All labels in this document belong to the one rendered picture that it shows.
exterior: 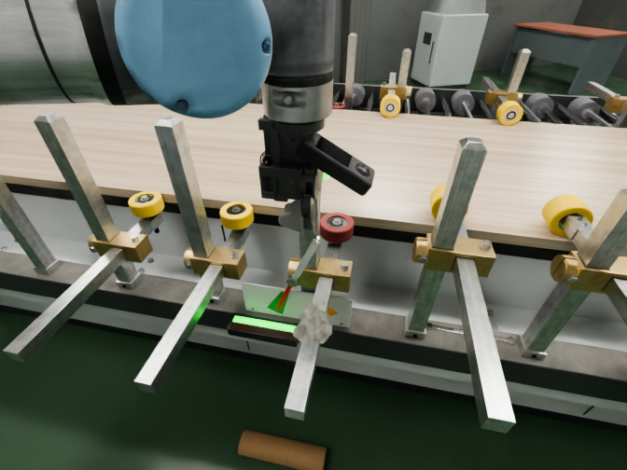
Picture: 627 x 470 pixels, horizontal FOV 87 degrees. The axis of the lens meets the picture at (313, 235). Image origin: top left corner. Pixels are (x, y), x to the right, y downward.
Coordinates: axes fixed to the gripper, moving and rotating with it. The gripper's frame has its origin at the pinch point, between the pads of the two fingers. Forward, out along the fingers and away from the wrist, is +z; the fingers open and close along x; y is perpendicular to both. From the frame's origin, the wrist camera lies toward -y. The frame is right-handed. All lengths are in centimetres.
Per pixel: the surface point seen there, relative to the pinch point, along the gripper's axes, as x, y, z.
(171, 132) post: -6.0, 26.1, -13.5
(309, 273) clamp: -5.2, 2.0, 14.8
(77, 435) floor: 12, 88, 101
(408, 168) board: -51, -19, 11
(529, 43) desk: -605, -223, 51
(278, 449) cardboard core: 4, 11, 93
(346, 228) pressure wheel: -16.9, -4.2, 10.5
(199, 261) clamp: -5.2, 27.5, 16.2
